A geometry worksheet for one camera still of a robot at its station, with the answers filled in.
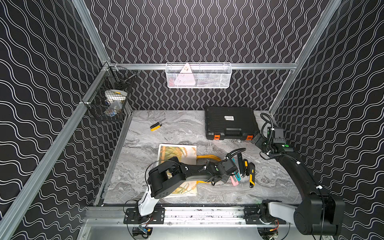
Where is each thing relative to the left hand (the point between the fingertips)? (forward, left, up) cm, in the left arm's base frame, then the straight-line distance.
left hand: (225, 170), depth 87 cm
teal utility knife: (-8, -2, +17) cm, 19 cm away
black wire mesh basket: (+48, +74, +26) cm, 92 cm away
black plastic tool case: (+38, -7, 0) cm, 39 cm away
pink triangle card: (+43, +27, +33) cm, 60 cm away
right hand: (+13, -18, +12) cm, 26 cm away
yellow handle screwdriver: (+30, +49, -3) cm, 57 cm away
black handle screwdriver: (+35, +49, -3) cm, 60 cm away
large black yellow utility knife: (-1, -16, -2) cm, 16 cm away
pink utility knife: (-5, -5, -2) cm, 7 cm away
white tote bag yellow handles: (+10, +24, -1) cm, 26 cm away
